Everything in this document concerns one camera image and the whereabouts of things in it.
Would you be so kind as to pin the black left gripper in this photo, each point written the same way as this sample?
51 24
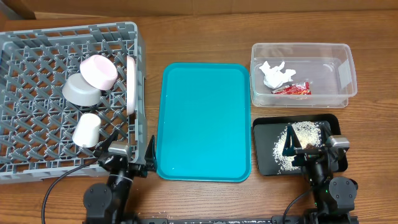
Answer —
141 170

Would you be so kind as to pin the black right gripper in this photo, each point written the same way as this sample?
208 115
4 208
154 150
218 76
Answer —
311 156

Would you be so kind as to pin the pile of white rice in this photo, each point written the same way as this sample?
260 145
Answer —
308 133

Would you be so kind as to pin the white paper cup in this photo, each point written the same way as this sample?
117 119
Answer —
86 133

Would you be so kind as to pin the red snack wrapper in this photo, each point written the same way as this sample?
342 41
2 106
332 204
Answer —
302 88

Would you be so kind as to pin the grey round bowl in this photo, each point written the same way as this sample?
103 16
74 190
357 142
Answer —
79 92

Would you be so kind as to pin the small pink bowl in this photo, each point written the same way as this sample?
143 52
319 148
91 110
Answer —
99 72

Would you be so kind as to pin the large white round plate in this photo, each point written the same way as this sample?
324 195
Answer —
130 85

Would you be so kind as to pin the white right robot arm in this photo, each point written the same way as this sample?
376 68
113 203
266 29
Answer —
334 196

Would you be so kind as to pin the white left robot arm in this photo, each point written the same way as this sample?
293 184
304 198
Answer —
106 202

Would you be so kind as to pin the clear plastic waste bin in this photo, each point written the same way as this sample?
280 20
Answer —
327 68

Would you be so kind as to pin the black plastic tray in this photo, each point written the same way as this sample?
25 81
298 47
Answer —
266 130

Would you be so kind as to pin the crumpled white tissue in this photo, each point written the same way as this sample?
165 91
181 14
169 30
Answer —
274 77

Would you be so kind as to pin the teal plastic serving tray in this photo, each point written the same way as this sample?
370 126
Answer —
204 125

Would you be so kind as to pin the grey plastic dish rack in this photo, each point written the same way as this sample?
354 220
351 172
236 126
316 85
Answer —
37 122

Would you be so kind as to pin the black rail at table edge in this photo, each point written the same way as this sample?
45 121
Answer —
273 220

